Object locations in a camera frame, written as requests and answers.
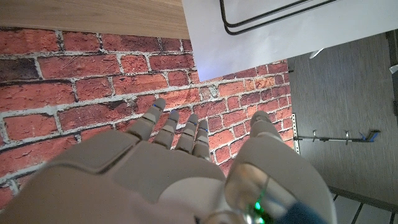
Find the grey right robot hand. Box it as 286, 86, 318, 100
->
0, 98, 338, 224

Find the white paper file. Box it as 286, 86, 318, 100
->
182, 0, 398, 83

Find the red brick printed backdrop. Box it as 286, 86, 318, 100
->
0, 26, 295, 212

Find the black wire file holder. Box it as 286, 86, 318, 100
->
219, 0, 339, 36

